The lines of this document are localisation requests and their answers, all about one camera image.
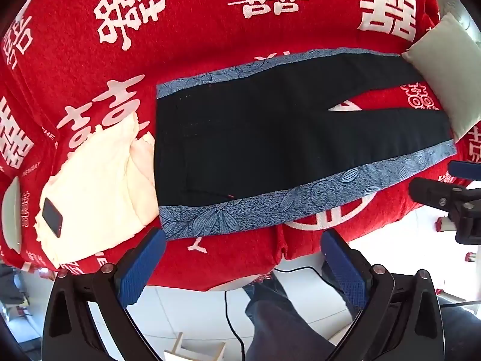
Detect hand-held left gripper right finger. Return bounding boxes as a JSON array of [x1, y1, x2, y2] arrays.
[[321, 229, 446, 361]]

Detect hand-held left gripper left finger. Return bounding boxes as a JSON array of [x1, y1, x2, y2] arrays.
[[43, 227, 168, 361]]

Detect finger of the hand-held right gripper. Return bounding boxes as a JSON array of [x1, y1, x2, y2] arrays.
[[449, 160, 481, 182], [409, 177, 481, 246]]

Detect black pants with blue trim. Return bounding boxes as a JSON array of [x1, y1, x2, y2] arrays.
[[153, 48, 458, 241]]

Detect person's leg in jeans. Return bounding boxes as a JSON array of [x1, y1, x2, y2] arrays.
[[244, 273, 339, 361]]

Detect cream folded cloth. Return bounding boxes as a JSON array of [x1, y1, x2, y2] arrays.
[[34, 115, 159, 268]]

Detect pale green pillow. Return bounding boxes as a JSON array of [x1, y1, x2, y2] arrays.
[[401, 12, 481, 142]]

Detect black smartphone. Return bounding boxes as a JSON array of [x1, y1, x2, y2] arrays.
[[41, 197, 64, 239]]

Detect white flat tray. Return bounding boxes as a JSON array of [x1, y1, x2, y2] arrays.
[[0, 177, 23, 253]]

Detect red printed blanket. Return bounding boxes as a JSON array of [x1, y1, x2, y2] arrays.
[[0, 0, 481, 291]]

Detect light wooden frame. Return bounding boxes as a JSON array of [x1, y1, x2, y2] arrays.
[[163, 332, 227, 361]]

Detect black cable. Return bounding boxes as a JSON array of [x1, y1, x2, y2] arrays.
[[224, 266, 324, 361]]

